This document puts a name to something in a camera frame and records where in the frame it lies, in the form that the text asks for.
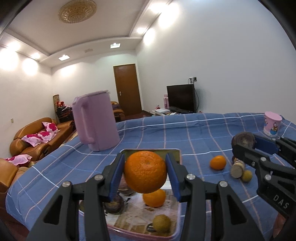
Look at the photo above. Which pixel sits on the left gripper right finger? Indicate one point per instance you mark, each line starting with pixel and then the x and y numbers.
pixel 230 218

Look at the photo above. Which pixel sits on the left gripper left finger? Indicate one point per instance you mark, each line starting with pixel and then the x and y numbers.
pixel 59 219

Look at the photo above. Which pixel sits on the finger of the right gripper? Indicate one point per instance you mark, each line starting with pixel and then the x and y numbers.
pixel 261 163
pixel 266 145

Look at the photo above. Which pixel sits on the purple passion fruit with stem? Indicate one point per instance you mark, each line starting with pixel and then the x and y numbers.
pixel 115 206

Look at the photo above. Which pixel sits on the small orange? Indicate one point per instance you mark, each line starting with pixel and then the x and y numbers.
pixel 218 162

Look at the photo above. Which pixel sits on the green-yellow round fruit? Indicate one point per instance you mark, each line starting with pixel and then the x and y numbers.
pixel 161 223

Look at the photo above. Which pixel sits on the large orange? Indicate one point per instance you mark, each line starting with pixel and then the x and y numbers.
pixel 145 172

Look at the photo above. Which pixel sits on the dark chocolate fruit piece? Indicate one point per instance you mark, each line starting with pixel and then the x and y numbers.
pixel 246 139

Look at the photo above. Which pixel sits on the layered cake roll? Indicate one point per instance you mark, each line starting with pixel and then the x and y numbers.
pixel 237 169

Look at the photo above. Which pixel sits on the dark brown mangosteen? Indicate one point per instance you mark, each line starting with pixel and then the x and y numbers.
pixel 124 188

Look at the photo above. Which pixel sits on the pink cartoon mug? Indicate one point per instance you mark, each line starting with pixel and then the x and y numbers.
pixel 272 123

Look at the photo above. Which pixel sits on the printed paper in tin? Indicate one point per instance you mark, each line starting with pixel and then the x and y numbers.
pixel 136 217

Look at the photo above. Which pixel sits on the pink metal tin box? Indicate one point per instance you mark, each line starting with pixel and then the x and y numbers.
pixel 162 153

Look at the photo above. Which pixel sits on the pink floral cushion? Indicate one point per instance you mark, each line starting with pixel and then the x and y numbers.
pixel 42 137

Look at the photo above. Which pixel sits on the pink electric kettle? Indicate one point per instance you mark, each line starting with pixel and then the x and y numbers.
pixel 95 121

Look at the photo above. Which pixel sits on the orange leather armchair sofa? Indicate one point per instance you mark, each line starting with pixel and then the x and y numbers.
pixel 119 114

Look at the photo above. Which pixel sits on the near orange sofa seat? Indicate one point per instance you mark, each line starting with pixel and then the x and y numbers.
pixel 9 173

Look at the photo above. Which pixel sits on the orange leather long sofa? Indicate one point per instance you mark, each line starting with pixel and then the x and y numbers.
pixel 18 146

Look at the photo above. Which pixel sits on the black television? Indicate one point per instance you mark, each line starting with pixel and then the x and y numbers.
pixel 182 98

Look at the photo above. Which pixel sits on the brown wooden door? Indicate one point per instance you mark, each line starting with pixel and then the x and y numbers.
pixel 127 89

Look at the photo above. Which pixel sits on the low tv cabinet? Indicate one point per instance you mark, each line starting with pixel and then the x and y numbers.
pixel 163 111

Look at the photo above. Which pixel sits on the gold ceiling lamp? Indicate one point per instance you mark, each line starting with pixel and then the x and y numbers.
pixel 77 11

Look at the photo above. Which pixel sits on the wall power socket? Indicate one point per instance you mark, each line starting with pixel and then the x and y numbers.
pixel 192 80

